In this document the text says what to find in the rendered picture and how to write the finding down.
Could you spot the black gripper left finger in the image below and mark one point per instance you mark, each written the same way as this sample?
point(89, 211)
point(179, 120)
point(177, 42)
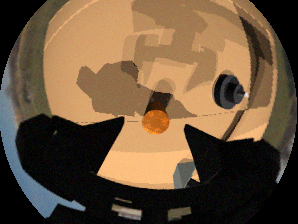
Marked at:
point(93, 141)

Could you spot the orange knob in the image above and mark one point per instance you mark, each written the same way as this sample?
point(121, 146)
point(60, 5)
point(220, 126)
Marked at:
point(155, 119)

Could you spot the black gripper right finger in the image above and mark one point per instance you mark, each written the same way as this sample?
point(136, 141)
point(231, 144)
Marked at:
point(210, 154)

